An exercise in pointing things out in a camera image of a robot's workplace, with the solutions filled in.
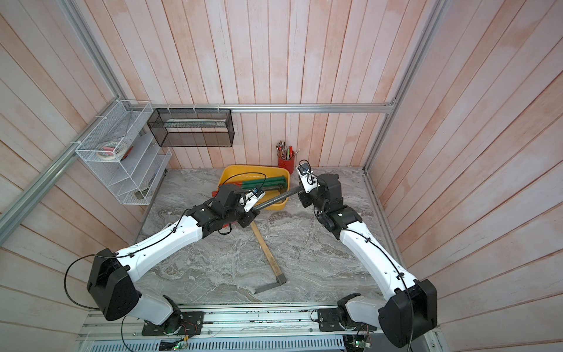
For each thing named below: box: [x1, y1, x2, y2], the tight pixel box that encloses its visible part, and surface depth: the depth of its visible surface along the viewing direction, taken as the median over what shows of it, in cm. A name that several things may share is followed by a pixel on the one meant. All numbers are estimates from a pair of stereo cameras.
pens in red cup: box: [275, 140, 301, 161], surface depth 116 cm
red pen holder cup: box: [277, 154, 296, 175], surface depth 116 cm
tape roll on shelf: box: [96, 140, 128, 160], surface depth 75 cm
